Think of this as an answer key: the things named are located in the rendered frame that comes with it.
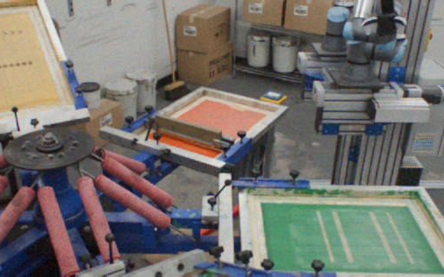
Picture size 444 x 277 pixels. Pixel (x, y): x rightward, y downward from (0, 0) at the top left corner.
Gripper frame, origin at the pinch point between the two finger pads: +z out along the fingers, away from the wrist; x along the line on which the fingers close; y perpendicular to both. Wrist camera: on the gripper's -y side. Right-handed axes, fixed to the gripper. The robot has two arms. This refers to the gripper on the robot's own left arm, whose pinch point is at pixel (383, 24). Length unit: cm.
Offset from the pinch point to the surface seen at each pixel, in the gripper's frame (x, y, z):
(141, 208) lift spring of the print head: 70, 46, 70
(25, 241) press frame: 105, 52, 91
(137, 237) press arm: 79, 64, 64
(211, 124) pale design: 91, 60, -33
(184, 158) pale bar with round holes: 80, 54, 19
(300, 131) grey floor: 99, 156, -236
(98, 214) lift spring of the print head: 74, 39, 87
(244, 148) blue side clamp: 63, 61, -9
